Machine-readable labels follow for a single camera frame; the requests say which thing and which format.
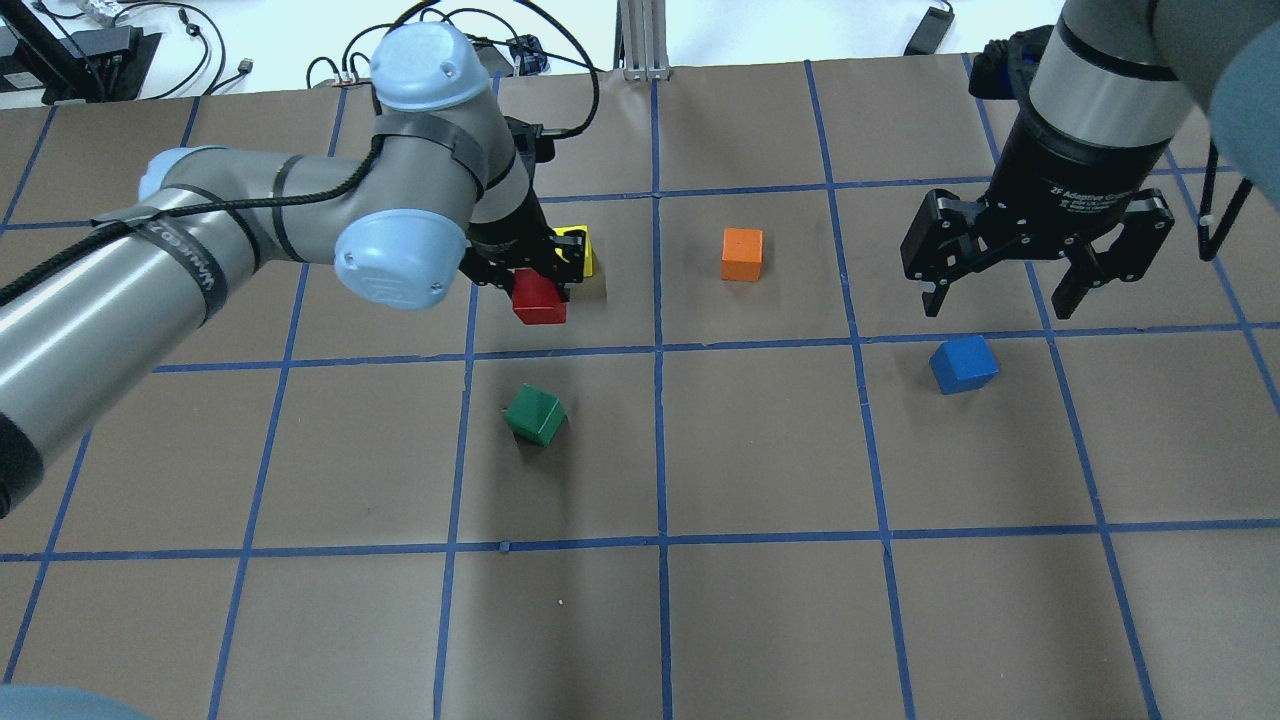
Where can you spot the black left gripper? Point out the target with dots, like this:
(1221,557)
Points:
(497,244)

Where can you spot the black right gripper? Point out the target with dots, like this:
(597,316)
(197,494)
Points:
(1052,172)

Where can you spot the red wooden block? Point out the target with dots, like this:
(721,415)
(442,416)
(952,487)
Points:
(537,300)

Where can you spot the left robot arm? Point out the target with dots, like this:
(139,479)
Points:
(445,189)

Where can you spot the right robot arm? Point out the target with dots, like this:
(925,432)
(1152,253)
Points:
(1100,96)

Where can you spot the yellow wooden block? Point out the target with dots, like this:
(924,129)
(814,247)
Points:
(576,238)

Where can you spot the green wooden block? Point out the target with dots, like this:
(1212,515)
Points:
(535,415)

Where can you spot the blue wooden block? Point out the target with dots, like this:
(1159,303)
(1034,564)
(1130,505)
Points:
(963,365)

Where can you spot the orange wooden block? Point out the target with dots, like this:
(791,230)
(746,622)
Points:
(742,254)

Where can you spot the black power adapter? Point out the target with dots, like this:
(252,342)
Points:
(930,31)

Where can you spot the aluminium frame post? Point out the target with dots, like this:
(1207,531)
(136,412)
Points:
(640,41)

